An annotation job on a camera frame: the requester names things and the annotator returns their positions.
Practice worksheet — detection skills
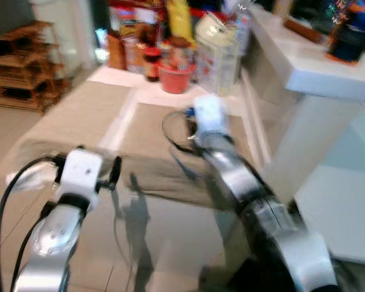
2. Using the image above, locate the yellow snack bag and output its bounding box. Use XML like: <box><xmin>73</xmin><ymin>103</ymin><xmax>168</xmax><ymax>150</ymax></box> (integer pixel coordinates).
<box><xmin>165</xmin><ymin>0</ymin><xmax>196</xmax><ymax>44</ymax></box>

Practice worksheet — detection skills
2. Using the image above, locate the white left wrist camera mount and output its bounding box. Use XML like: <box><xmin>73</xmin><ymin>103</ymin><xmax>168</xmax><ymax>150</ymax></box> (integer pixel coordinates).
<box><xmin>55</xmin><ymin>148</ymin><xmax>105</xmax><ymax>211</ymax></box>

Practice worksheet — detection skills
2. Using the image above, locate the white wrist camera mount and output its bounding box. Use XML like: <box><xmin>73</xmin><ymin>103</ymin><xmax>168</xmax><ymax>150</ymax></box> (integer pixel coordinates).
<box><xmin>193</xmin><ymin>95</ymin><xmax>229</xmax><ymax>138</ymax></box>
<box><xmin>55</xmin><ymin>148</ymin><xmax>105</xmax><ymax>211</ymax></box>

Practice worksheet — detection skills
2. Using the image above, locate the clear plastic container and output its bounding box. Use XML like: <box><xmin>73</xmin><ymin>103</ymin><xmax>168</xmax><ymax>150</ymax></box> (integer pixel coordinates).
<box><xmin>194</xmin><ymin>13</ymin><xmax>242</xmax><ymax>97</ymax></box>

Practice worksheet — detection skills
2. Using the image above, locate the red plastic bucket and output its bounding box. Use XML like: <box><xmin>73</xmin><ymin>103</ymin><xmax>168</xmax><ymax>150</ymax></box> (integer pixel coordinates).
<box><xmin>158</xmin><ymin>62</ymin><xmax>196</xmax><ymax>94</ymax></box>

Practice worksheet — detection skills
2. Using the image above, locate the dark bottle with red cap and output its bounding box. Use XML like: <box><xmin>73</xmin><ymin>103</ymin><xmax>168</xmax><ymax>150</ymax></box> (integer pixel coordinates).
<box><xmin>142</xmin><ymin>47</ymin><xmax>162</xmax><ymax>83</ymax></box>

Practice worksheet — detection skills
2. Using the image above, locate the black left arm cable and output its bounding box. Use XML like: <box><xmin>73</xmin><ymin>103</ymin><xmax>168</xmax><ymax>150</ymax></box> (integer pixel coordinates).
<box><xmin>0</xmin><ymin>155</ymin><xmax>65</xmax><ymax>292</ymax></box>

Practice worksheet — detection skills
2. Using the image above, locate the wooden slatted shelf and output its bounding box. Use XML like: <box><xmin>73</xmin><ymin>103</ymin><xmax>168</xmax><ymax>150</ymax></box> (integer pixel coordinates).
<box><xmin>0</xmin><ymin>21</ymin><xmax>69</xmax><ymax>114</ymax></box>

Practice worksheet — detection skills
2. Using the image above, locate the white counter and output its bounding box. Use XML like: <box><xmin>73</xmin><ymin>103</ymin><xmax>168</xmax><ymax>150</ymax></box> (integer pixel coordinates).
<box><xmin>243</xmin><ymin>5</ymin><xmax>365</xmax><ymax>266</ymax></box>

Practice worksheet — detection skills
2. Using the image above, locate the orange printed snack box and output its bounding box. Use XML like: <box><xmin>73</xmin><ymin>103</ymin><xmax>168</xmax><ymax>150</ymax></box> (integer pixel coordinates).
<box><xmin>107</xmin><ymin>2</ymin><xmax>166</xmax><ymax>74</ymax></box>

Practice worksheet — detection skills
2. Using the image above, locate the black and orange appliance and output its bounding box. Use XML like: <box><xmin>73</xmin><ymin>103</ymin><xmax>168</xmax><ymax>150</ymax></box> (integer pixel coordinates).
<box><xmin>326</xmin><ymin>0</ymin><xmax>365</xmax><ymax>64</ymax></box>

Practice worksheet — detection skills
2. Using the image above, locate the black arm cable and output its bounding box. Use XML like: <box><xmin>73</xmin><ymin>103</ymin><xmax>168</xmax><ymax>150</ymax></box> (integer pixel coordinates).
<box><xmin>0</xmin><ymin>155</ymin><xmax>65</xmax><ymax>292</ymax></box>
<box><xmin>162</xmin><ymin>109</ymin><xmax>200</xmax><ymax>155</ymax></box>

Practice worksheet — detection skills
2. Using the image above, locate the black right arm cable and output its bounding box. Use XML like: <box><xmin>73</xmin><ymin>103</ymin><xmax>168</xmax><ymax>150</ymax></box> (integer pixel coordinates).
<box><xmin>162</xmin><ymin>109</ymin><xmax>200</xmax><ymax>155</ymax></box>

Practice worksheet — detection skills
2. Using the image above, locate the beige cloth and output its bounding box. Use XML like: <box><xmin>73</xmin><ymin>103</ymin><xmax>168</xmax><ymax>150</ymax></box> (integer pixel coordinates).
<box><xmin>0</xmin><ymin>79</ymin><xmax>263</xmax><ymax>209</ymax></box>

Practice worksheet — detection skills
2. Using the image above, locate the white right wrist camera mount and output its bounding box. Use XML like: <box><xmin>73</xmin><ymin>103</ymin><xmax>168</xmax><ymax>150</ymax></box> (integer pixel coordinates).
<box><xmin>193</xmin><ymin>95</ymin><xmax>229</xmax><ymax>138</ymax></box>

